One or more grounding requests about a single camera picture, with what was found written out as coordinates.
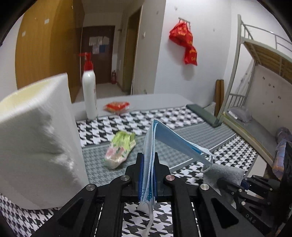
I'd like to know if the blue face mask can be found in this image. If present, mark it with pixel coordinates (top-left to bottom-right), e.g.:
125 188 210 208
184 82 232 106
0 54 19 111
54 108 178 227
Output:
137 118 216 237

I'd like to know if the green floral tissue pack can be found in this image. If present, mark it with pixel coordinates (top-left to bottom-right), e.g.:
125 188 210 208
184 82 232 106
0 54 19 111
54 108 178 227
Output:
104 131 136 169

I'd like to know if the grey pillow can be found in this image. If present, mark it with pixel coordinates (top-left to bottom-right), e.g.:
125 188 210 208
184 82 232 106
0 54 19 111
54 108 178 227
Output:
228 106 252 123

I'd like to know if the wooden wardrobe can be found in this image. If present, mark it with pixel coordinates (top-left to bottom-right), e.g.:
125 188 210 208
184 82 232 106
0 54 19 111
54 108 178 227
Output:
15 0 85 102

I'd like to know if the red snack packet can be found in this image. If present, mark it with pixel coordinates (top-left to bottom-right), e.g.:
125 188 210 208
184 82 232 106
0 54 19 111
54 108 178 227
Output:
103 101 130 114

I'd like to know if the black smartphone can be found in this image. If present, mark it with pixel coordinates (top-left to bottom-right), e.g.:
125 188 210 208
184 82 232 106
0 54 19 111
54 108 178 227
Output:
186 104 222 128

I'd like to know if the white pump bottle red top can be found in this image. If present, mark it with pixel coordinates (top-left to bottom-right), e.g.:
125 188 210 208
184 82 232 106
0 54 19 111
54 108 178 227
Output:
79 52 98 120

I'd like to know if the red fire extinguisher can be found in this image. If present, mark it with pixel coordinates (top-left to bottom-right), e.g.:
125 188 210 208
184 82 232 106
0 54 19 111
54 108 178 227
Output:
111 70 116 84

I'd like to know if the white styrofoam box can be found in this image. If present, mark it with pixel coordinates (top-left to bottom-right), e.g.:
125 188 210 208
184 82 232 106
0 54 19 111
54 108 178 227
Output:
1 73 89 210

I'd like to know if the wall coat hook rack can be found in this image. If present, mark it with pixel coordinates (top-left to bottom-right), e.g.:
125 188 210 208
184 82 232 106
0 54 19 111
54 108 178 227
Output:
178 17 191 27

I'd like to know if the red hanging bag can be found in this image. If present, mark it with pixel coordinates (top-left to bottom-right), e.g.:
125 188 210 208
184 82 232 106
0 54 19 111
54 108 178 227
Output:
169 20 197 66

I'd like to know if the metal bunk bed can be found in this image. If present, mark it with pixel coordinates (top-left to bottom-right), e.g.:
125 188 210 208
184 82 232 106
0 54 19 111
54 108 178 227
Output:
218 15 291 179

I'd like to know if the dark brown entrance door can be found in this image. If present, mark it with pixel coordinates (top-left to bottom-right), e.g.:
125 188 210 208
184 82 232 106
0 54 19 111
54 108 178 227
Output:
81 26 115 84

